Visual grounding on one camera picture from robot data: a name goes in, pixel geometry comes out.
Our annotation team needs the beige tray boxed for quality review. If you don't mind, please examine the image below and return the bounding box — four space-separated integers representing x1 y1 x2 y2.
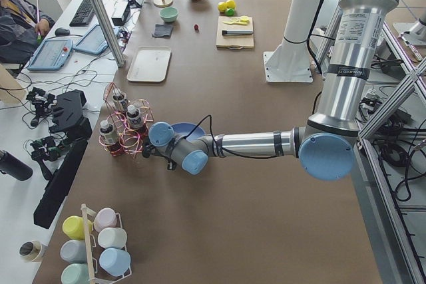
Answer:
126 46 171 82

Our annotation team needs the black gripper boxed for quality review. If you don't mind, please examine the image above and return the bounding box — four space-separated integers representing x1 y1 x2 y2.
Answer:
142 142 156 158

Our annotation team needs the black keyboard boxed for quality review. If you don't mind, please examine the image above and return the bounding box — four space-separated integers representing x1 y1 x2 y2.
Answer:
69 0 95 27

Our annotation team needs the yellow lemon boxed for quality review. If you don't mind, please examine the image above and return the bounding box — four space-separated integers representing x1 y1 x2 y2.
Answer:
218 2 228 13
226 0 236 9

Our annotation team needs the grey cup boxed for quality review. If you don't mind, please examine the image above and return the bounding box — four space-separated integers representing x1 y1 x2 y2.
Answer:
60 239 87 263

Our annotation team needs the mint cup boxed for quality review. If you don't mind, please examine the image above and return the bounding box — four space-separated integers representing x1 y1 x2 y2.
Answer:
61 263 90 284

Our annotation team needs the dark drink bottle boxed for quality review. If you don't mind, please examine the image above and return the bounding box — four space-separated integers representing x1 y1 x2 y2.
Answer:
126 104 143 130
112 88 127 112
100 120 119 146

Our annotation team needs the black handled knife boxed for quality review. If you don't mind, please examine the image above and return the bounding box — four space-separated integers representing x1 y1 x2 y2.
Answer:
222 30 254 36

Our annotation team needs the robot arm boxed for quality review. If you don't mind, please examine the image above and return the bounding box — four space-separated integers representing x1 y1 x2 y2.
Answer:
142 0 399 180

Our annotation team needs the white cup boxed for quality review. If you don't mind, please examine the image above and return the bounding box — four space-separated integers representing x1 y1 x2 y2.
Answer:
98 227 128 249

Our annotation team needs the pink cup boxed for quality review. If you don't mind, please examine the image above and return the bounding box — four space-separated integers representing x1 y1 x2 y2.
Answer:
94 208 117 232

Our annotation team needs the black water bottle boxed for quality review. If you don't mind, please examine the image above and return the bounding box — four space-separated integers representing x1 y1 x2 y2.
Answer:
1 150 33 181

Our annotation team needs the blue teach pendant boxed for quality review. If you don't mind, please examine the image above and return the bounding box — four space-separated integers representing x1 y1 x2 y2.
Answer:
27 39 73 71
73 24 108 55

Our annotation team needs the seated person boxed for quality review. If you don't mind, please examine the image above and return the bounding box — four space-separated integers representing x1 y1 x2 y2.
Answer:
1 0 55 64

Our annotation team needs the blue cup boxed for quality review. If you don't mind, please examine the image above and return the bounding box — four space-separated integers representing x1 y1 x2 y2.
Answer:
99 247 131 277

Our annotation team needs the yellow cup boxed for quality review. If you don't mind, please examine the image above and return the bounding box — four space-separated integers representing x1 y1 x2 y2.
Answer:
62 215 85 240

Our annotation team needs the black computer mouse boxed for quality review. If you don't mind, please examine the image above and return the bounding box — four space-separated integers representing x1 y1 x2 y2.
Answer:
55 27 71 37

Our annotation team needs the wooden cutting board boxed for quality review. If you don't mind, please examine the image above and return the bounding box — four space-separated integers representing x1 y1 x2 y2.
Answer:
216 15 254 49

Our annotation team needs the mint green bowl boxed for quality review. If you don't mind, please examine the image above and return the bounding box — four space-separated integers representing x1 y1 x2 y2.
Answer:
159 7 178 23

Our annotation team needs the green lime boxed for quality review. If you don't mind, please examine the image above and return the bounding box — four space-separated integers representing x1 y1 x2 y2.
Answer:
225 8 235 17

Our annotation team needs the copper wire bottle basket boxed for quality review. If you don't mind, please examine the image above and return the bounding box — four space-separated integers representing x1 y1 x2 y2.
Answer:
99 82 154 157

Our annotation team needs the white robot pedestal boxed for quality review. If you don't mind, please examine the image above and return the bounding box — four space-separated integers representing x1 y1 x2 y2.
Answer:
264 0 321 83

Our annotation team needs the white cup rack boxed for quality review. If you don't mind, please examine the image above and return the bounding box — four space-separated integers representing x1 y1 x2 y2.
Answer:
81 204 132 284

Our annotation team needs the dark grey cloth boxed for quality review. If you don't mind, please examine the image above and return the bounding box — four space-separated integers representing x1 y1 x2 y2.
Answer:
152 24 174 38

